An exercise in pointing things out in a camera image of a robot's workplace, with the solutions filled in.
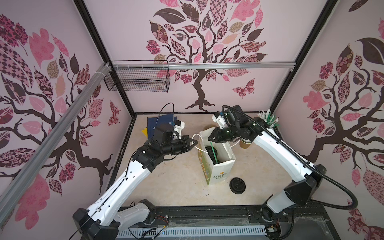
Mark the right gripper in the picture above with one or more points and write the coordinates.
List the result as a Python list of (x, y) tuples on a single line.
[(216, 138)]

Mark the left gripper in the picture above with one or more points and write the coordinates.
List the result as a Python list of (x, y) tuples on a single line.
[(185, 139)]

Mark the green straw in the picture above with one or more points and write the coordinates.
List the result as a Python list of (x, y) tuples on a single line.
[(214, 154)]

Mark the black cup lid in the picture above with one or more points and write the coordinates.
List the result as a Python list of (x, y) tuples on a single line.
[(209, 152)]

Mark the white illustrated paper bag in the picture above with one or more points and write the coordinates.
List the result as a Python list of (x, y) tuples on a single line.
[(214, 173)]

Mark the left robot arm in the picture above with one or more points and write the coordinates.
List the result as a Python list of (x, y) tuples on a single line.
[(104, 219)]

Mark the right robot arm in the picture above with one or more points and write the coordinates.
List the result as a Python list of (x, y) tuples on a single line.
[(235, 124)]

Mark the stack of paper cups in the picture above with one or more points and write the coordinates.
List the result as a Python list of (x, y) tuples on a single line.
[(244, 144)]

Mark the dark blue napkins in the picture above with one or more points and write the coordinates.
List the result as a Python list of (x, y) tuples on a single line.
[(157, 121)]

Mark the yellow napkins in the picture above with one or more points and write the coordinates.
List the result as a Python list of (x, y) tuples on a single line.
[(145, 132)]

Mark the bundle of wrapped straws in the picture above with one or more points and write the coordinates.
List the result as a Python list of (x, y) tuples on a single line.
[(269, 118)]

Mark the stack of black lids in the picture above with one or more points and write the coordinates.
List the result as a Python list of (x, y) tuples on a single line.
[(237, 186)]

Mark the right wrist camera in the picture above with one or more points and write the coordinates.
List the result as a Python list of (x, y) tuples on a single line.
[(220, 120)]

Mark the black wire basket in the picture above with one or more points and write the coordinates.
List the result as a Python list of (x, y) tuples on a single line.
[(139, 76)]

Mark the aluminium rail back wall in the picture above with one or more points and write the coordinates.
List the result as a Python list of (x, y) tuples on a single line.
[(205, 66)]

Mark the aluminium rail wall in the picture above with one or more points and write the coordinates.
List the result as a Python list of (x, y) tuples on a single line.
[(205, 66), (22, 181)]

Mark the white slotted cable duct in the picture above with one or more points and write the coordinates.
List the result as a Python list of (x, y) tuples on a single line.
[(191, 232)]

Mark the aluminium rail left wall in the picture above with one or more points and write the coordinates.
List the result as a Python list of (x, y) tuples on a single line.
[(22, 181)]

